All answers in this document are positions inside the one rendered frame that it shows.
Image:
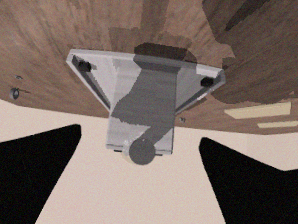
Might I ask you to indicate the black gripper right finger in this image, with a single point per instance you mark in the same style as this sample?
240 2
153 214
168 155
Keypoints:
248 191

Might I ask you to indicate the beige flat square block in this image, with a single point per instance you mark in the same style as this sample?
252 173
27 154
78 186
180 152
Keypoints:
278 109
278 124

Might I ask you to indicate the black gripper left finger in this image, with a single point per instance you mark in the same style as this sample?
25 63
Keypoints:
29 169

